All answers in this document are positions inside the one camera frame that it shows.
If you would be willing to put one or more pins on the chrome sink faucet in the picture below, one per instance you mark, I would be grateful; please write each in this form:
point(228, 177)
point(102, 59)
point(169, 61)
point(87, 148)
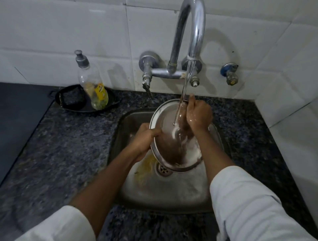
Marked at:
point(178, 59)

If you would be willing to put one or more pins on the person's left forearm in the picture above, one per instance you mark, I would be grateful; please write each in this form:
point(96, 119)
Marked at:
point(99, 188)

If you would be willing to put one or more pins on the black oval tray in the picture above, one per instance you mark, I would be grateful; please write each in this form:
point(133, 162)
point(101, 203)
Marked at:
point(74, 100)

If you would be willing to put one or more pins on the person's right thumb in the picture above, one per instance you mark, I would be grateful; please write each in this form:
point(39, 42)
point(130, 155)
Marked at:
point(191, 103)

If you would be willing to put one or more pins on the clear dish soap bottle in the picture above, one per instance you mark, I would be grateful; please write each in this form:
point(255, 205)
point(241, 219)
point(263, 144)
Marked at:
point(93, 84)

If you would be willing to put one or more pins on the round steel plate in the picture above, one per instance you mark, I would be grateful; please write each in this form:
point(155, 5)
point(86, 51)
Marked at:
point(174, 139)

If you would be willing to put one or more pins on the blue wall tap valve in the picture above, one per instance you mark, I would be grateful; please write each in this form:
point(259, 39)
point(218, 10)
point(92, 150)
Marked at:
point(229, 73)

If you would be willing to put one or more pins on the person's left hand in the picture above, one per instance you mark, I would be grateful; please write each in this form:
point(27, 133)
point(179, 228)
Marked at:
point(142, 142)

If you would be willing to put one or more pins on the person's right forearm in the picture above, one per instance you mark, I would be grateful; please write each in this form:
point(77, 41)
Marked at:
point(248, 198)

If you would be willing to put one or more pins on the person's right hand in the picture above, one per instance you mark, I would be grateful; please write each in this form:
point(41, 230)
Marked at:
point(198, 116)

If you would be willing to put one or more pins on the black stove top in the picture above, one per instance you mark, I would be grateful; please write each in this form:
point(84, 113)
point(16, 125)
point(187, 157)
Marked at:
point(17, 124)

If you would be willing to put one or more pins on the person's left thumb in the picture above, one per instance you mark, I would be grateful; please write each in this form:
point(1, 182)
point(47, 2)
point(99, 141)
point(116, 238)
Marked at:
point(155, 132)

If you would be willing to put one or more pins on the steel kitchen sink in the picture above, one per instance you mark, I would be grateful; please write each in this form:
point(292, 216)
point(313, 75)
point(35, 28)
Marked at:
point(171, 183)

